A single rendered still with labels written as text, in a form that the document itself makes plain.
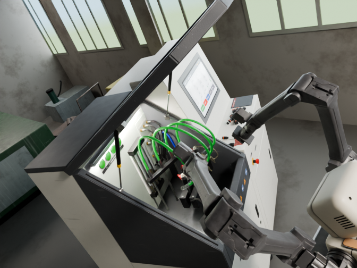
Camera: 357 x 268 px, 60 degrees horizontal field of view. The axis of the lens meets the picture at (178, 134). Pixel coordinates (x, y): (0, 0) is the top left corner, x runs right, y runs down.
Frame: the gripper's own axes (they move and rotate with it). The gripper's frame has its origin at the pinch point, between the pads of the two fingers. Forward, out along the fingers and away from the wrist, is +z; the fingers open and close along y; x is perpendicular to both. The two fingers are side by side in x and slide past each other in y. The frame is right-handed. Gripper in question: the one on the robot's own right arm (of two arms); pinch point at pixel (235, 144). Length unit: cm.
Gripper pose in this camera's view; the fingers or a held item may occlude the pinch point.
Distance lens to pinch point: 163.3
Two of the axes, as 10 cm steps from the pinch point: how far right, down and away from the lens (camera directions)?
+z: -3.1, 5.4, 7.8
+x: -5.2, 5.9, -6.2
